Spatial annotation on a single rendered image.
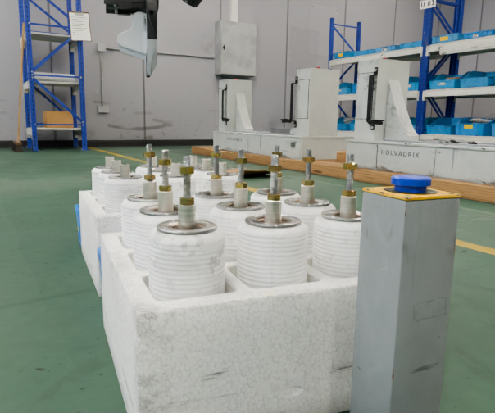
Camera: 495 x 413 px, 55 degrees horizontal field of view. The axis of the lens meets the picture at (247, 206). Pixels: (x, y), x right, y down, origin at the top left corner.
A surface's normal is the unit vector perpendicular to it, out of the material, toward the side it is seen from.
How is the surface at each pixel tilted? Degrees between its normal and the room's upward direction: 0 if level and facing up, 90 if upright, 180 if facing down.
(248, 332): 90
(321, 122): 90
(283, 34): 90
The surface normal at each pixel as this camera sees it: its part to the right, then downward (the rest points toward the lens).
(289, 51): 0.50, 0.16
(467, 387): 0.02, -0.98
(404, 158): -0.86, 0.07
